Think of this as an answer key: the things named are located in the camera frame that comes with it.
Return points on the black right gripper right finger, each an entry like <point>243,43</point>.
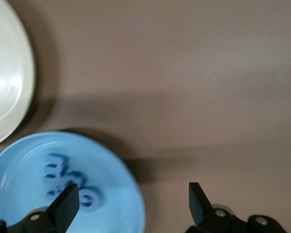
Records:
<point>208,222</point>

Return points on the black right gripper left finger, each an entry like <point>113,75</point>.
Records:
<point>51,218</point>

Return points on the blue foam lowercase g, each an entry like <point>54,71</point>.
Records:
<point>74,179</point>

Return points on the blue foam capital G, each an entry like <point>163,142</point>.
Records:
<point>98,201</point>

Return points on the blue foam letter E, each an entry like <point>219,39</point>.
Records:
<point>55,167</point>

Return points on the blue round plate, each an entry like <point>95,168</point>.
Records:
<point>116,189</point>

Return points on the brown table cover sheet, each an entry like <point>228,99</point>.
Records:
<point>184,72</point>

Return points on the beige round plate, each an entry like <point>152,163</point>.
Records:
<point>7,72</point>

